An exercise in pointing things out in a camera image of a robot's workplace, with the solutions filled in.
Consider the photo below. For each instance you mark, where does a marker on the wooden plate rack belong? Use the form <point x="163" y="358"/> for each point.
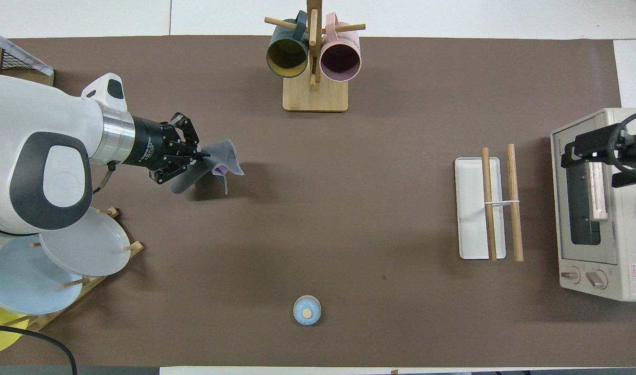
<point x="47" y="317"/>

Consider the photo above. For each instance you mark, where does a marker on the pink mug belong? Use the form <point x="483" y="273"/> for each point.
<point x="340" y="59"/>

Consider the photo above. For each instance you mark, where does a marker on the grey plate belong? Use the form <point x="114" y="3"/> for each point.
<point x="89" y="247"/>

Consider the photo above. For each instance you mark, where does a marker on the brown table mat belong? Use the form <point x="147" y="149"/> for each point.
<point x="323" y="208"/>

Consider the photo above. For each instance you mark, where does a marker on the wooden mug tree stand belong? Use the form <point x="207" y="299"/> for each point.
<point x="315" y="96"/>

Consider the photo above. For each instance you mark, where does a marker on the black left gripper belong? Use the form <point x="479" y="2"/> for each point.
<point x="151" y="146"/>

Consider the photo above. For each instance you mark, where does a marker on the white towel rack wooden bars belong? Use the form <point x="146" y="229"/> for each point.
<point x="471" y="208"/>

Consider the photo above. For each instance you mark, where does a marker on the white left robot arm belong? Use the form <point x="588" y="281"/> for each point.
<point x="37" y="130"/>

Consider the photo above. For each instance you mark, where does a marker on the purple towel with grey back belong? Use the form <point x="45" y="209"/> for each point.
<point x="219" y="156"/>

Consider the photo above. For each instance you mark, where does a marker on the light blue plate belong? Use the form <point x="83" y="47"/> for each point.
<point x="21" y="281"/>

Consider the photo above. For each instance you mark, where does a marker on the beige toaster oven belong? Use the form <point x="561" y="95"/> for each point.
<point x="625" y="234"/>

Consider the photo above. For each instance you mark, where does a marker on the dark teal mug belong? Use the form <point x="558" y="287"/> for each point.
<point x="287" y="54"/>

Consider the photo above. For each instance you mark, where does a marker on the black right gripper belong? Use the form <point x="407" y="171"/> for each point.
<point x="635" y="156"/>

